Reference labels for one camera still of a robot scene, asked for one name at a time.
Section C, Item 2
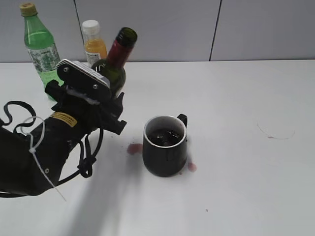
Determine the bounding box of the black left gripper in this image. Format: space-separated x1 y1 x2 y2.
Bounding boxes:
45 80 127 135

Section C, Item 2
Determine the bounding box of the dark red wine bottle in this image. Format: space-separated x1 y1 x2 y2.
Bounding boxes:
92 27 138 98

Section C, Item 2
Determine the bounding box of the black mug white interior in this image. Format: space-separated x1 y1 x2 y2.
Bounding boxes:
142 114 188 177

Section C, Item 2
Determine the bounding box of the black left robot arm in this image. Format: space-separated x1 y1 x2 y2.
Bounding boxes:
0 80 126 198

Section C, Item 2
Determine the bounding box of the orange juice bottle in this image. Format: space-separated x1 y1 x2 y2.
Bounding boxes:
82 20 107 67

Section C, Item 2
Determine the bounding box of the white zip tie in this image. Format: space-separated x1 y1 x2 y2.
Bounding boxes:
20 116 67 202

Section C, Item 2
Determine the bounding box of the green plastic soda bottle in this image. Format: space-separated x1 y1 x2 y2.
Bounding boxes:
19 2 63 88

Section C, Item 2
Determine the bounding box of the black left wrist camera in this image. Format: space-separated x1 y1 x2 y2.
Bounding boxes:
56 59 112 102

